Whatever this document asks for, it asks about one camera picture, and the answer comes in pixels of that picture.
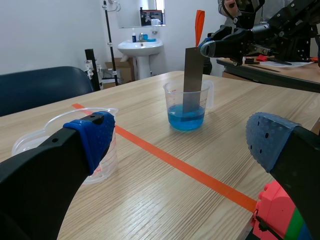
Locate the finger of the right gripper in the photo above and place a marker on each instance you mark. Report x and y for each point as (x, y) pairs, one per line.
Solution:
(225, 48)
(221, 31)

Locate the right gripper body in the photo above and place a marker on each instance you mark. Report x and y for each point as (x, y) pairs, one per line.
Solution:
(260, 32)

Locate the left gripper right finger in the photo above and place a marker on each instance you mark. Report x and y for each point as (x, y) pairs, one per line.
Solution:
(300, 160)

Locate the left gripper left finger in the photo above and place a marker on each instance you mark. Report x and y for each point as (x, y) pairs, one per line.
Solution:
(37, 180)

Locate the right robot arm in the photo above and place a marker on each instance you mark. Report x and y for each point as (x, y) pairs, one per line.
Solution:
(295, 27)

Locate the wooden desk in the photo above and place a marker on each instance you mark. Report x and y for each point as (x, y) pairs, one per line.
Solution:
(282, 72)

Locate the red green blue brick block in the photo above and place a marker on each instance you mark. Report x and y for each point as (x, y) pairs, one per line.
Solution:
(272, 210)

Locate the empty clear plastic beaker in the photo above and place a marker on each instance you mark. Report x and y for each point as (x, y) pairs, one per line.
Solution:
(110, 160)

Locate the clear beaker with blue liquid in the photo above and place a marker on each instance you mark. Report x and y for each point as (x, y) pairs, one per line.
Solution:
(186, 120)

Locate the white wash basin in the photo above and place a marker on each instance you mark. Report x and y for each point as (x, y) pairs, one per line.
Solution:
(140, 47)

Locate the dark blue chair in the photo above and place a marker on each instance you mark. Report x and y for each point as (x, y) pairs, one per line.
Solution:
(42, 87)

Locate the brown cardboard box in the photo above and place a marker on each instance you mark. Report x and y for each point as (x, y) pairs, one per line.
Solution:
(125, 70)

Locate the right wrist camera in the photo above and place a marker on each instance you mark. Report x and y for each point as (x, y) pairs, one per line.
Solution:
(250, 7)

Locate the black metal rail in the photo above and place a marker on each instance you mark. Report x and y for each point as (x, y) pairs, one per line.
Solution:
(111, 50)

